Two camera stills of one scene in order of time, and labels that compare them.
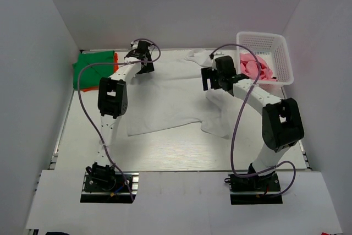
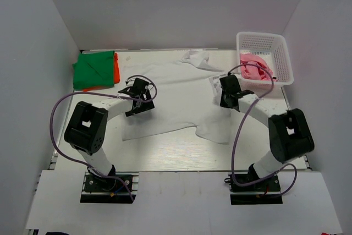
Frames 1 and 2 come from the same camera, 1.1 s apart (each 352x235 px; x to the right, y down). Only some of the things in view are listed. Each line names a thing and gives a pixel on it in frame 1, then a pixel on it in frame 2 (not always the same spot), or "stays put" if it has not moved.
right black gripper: (207, 78) -> (224, 100)
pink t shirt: (249, 66) stays put
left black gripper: (148, 67) -> (146, 103)
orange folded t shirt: (116, 67) stays put
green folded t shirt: (90, 75) stays put
